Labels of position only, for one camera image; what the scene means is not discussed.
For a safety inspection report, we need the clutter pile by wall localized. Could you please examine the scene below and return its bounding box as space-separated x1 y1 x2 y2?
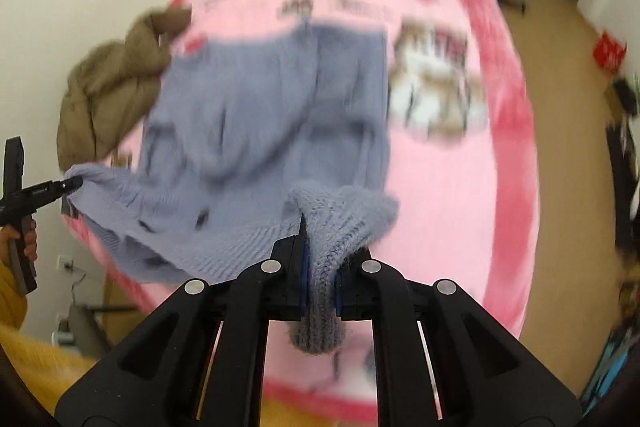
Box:
604 78 639 256

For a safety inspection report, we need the pink cartoon bed blanket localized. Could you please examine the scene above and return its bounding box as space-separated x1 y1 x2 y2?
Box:
62 0 542 425

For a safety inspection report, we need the lavender knit hooded cardigan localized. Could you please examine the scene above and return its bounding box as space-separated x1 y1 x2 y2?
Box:
70 23 398 355

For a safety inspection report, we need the brown puffer jacket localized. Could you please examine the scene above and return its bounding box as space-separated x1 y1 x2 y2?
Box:
56 6 192 171

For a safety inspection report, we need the red shopping bag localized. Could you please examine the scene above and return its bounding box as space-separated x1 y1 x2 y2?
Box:
592 31 628 74

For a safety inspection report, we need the yellow sweater left forearm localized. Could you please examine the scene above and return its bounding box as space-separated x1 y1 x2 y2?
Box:
0 259 96 414

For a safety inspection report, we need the black charger cable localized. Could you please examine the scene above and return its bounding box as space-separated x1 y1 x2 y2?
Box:
62 258 101 308

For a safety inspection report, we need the wall power outlet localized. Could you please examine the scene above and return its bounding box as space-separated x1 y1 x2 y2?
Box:
56 256 75 274

